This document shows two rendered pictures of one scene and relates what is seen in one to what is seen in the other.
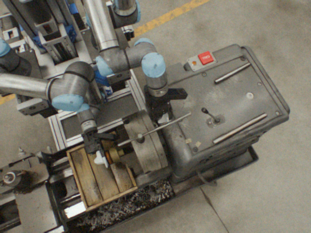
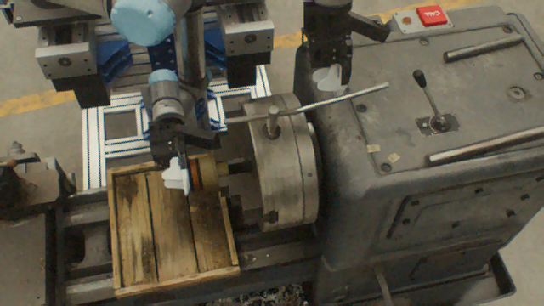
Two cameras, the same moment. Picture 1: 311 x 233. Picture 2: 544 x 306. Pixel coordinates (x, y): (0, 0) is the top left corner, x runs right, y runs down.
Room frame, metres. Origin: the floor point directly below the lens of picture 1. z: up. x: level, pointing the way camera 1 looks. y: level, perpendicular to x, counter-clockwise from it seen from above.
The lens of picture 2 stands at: (-0.36, -0.02, 2.17)
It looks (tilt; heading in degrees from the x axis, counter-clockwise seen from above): 56 degrees down; 7
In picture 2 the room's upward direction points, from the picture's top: 4 degrees clockwise
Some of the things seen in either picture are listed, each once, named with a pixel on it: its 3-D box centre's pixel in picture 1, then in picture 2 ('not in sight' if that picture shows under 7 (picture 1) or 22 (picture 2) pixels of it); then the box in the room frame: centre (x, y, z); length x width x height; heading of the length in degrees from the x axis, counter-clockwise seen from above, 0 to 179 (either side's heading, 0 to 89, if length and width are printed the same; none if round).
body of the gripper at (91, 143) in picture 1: (93, 141); (169, 142); (0.34, 0.34, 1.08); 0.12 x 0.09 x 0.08; 23
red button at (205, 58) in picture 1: (205, 58); (431, 16); (0.72, -0.24, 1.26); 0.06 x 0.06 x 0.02; 23
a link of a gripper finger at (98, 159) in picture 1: (100, 159); (175, 175); (0.25, 0.30, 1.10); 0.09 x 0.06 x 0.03; 23
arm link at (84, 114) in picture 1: (84, 114); (165, 93); (0.49, 0.40, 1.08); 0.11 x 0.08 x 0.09; 23
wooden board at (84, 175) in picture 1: (101, 169); (170, 220); (0.23, 0.33, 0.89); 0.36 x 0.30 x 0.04; 23
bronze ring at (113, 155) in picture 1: (114, 154); (208, 173); (0.28, 0.22, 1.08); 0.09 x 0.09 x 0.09; 23
